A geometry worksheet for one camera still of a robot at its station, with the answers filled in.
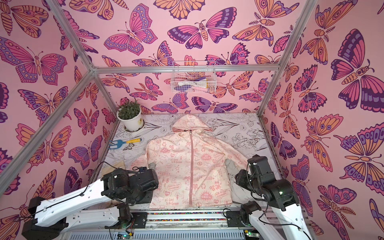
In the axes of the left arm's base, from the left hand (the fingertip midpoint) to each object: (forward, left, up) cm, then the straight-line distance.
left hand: (152, 198), depth 67 cm
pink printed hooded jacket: (+27, -16, -14) cm, 34 cm away
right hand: (+8, -39, +5) cm, 40 cm away
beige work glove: (+20, +34, -13) cm, 41 cm away
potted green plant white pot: (+52, +25, +3) cm, 58 cm away
